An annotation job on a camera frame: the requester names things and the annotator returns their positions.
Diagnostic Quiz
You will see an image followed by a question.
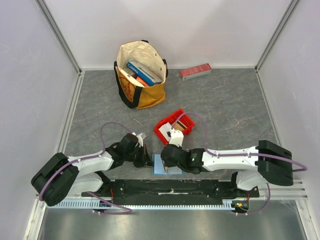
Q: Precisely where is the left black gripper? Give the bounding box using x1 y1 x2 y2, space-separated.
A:
124 144 155 168

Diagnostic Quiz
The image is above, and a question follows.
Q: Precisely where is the blue leather card holder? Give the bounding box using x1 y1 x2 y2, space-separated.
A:
152 154 184 176

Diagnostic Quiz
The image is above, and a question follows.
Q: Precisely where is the white cards stack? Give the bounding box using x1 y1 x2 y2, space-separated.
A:
159 122 172 142

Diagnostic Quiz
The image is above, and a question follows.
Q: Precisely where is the red plastic bin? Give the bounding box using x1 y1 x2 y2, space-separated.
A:
153 108 196 145

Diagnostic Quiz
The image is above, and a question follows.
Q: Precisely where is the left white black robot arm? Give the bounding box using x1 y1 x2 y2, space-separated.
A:
31 133 153 207

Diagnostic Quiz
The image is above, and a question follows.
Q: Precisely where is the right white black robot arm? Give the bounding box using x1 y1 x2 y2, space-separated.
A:
160 140 294 197

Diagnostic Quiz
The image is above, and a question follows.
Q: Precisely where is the brown striped card in bin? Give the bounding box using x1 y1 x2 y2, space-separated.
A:
173 120 188 132

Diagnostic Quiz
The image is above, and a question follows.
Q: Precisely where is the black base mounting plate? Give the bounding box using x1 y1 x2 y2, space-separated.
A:
95 179 260 200

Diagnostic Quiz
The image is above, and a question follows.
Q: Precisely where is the blue book in bag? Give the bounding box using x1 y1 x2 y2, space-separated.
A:
126 61 156 87

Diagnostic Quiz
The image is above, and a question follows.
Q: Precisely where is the orange book in bag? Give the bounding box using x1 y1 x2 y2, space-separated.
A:
136 76 149 87

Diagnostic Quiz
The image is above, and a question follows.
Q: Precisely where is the red rectangular carton box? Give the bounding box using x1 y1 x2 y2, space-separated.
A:
180 63 212 81

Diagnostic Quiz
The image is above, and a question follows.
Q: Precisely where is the yellow canvas tote bag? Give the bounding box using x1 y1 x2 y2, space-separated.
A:
113 40 168 109

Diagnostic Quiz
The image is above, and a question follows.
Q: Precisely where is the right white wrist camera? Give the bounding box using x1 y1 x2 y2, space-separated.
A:
167 128 184 147

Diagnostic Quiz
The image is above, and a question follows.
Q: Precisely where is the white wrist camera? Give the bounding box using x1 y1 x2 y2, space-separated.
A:
167 128 184 147
132 132 146 147

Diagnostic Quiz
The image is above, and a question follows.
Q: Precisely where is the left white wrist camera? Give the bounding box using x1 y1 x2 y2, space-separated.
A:
132 132 146 147

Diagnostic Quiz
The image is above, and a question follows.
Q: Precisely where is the grey slotted cable duct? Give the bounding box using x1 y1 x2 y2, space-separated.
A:
48 198 236 211

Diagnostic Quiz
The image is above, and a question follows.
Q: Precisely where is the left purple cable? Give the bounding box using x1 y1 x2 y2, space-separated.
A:
39 121 138 216

